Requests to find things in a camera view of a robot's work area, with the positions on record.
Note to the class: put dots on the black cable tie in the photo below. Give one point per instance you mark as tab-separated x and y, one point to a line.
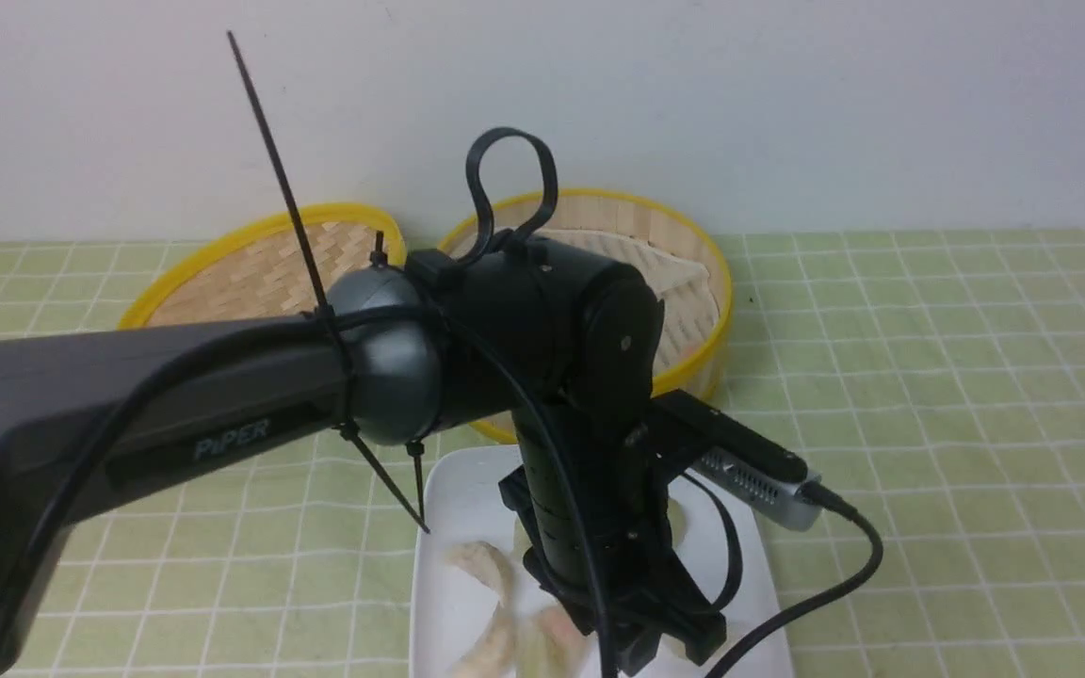
323	311

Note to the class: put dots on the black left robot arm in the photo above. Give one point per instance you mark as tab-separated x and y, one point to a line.
562	338

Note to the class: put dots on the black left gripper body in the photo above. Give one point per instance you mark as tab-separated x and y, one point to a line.
595	511

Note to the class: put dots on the yellow rimmed bamboo steamer lid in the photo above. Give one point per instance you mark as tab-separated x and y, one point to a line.
259	271

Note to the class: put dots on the beige dumpling plate bottom left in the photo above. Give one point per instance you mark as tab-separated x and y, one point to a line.
494	650

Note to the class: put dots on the beige dumpling plate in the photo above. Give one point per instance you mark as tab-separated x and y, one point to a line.
494	650
487	564

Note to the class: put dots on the pink dumpling plate bottom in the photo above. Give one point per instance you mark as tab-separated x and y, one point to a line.
550	645

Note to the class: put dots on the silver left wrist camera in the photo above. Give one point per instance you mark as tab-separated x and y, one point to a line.
750	476

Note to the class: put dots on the yellow rimmed bamboo steamer basket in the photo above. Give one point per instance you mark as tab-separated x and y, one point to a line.
586	208

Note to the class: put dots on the green dumpling plate top right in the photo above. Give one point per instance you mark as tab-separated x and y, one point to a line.
678	522

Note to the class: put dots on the white square plate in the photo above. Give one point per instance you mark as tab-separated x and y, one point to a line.
450	609

